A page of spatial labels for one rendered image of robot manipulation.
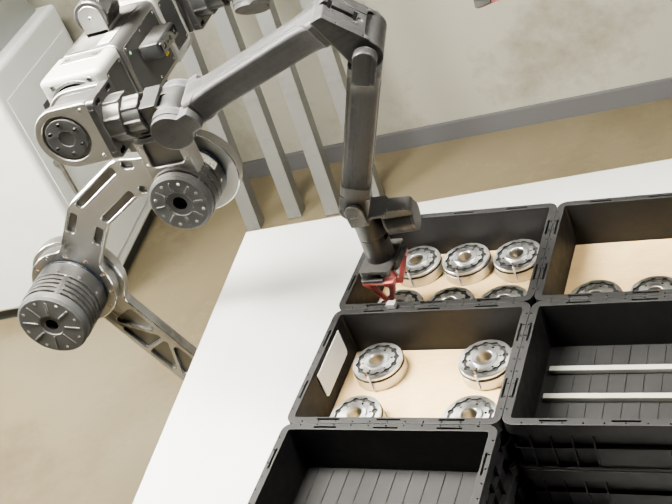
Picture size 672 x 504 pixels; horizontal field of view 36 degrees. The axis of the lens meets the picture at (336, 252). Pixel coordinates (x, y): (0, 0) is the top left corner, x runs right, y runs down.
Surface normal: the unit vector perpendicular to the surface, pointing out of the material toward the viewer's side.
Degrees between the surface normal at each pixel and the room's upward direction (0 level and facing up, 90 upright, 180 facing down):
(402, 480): 0
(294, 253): 0
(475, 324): 90
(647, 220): 90
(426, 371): 0
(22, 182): 90
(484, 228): 90
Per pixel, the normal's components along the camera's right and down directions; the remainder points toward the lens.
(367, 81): -0.11, 0.78
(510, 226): -0.31, 0.63
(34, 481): -0.33, -0.77
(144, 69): 0.93, -0.14
